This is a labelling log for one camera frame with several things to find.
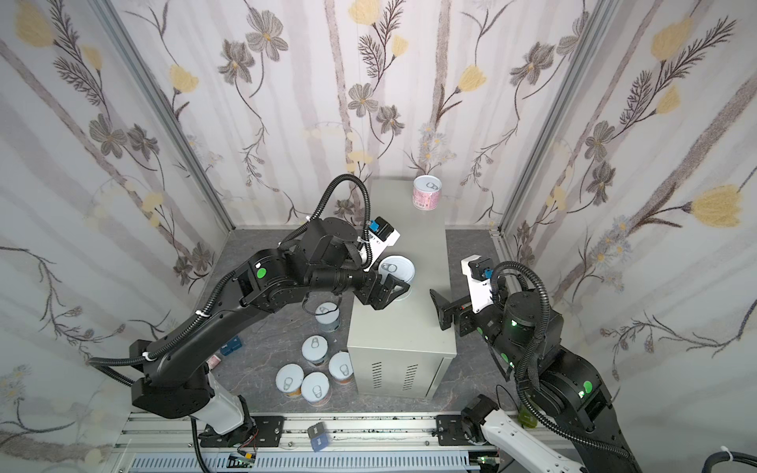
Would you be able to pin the light blue labelled can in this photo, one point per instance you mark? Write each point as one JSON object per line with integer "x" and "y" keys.
{"x": 400, "y": 268}

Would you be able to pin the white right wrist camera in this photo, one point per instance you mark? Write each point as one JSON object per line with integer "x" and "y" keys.
{"x": 478, "y": 271}

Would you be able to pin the yellow labelled can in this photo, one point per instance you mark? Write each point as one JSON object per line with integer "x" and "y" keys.
{"x": 289, "y": 380}

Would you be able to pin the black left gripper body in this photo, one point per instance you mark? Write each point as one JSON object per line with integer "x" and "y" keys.
{"x": 370, "y": 284}

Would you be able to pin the teal can middle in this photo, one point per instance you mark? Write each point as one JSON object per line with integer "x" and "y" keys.
{"x": 314, "y": 350}

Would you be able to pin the green circuit board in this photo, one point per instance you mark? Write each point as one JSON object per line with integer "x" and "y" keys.
{"x": 526, "y": 419}

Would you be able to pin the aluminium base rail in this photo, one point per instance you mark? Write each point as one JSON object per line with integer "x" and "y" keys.
{"x": 151, "y": 444}

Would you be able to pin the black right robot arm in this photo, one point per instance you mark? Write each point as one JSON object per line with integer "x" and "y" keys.
{"x": 509, "y": 307}

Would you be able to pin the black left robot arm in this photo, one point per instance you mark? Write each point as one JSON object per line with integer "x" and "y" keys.
{"x": 171, "y": 377}

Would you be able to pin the small pink white bottle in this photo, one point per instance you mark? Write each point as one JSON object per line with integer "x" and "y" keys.
{"x": 213, "y": 362}

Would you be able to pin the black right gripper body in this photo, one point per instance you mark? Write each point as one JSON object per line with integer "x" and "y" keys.
{"x": 459, "y": 313}

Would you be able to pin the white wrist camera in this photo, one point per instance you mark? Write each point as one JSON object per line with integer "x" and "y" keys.
{"x": 381, "y": 236}
{"x": 478, "y": 271}

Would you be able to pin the teal can near cabinet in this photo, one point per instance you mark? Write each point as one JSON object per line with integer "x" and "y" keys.
{"x": 328, "y": 317}

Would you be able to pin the black corrugated cable corner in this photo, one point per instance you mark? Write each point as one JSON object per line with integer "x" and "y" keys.
{"x": 725, "y": 455}

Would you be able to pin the pink can front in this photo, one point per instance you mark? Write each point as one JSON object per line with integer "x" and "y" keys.
{"x": 316, "y": 389}

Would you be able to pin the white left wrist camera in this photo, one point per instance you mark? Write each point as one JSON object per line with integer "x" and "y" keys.
{"x": 381, "y": 236}

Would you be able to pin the grey metal cabinet counter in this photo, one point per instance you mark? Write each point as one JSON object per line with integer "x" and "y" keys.
{"x": 401, "y": 351}

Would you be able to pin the small blue box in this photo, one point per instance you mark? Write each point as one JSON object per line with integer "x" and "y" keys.
{"x": 232, "y": 346}

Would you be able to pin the orange can by cabinet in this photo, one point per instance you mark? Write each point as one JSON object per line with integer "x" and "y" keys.
{"x": 340, "y": 368}

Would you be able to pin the small blue grey module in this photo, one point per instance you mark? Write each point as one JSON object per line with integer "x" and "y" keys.
{"x": 319, "y": 437}

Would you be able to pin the pink labelled can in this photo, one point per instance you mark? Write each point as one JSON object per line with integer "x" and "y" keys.
{"x": 427, "y": 192}

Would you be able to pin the white slotted cable duct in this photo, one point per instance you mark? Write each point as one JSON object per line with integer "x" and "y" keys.
{"x": 380, "y": 461}

